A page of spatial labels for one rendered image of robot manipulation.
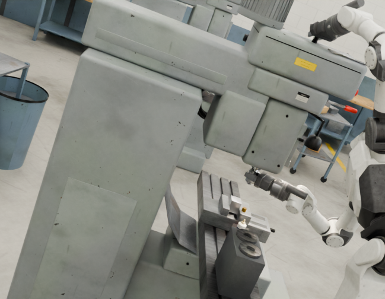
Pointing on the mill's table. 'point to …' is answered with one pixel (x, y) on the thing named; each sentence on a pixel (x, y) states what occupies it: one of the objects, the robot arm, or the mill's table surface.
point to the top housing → (304, 61)
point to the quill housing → (274, 136)
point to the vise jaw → (244, 213)
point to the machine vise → (231, 220)
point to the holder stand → (239, 264)
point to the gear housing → (288, 91)
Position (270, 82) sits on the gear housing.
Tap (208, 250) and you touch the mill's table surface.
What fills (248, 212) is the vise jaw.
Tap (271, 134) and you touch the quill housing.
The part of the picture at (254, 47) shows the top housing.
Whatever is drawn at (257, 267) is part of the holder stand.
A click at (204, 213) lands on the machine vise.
